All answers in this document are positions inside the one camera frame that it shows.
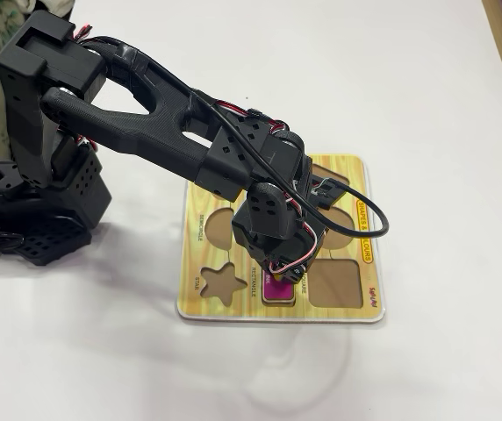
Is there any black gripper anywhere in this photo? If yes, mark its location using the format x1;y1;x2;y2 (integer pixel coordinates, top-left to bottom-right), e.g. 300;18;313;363
231;182;326;287

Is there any pink rectangle piece yellow pin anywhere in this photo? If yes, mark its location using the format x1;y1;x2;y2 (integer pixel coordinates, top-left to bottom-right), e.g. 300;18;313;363
261;274;297;306

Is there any black robot base clamp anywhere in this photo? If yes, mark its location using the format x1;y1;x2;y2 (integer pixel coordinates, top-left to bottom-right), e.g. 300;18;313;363
0;157;95;268

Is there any wooden shape puzzle board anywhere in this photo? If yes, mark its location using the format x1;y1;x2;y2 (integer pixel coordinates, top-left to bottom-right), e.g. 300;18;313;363
176;153;387;325

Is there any floral cloth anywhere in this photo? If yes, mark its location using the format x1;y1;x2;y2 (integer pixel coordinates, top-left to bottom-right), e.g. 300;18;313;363
0;0;76;45

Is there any red white servo wire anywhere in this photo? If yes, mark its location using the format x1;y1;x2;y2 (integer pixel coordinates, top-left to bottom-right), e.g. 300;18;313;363
268;192;319;277

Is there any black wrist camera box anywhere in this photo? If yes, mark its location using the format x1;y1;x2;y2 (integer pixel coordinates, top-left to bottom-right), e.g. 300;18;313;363
307;164;352;211

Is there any black camera cable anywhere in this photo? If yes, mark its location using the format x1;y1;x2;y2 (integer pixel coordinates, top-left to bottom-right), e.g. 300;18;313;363
114;41;391;240

